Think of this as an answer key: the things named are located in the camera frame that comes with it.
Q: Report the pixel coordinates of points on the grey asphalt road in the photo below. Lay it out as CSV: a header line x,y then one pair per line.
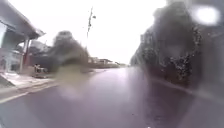
x,y
110,103

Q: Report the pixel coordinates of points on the row of dark trees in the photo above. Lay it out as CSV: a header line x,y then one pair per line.
x,y
173,46

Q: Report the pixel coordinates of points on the pale pavement strip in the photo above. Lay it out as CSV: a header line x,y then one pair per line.
x,y
20,81

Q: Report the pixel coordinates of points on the distant low buildings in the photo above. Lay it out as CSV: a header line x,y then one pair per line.
x,y
103,62

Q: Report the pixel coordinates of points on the dark leafy tree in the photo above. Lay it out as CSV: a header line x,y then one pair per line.
x,y
66,50

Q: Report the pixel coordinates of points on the tall street pole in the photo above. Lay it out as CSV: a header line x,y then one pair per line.
x,y
89,23

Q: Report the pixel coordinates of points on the building with overhanging roof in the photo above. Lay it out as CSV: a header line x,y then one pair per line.
x,y
15,36

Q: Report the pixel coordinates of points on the pale kerb line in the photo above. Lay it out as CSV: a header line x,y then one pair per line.
x,y
26,92

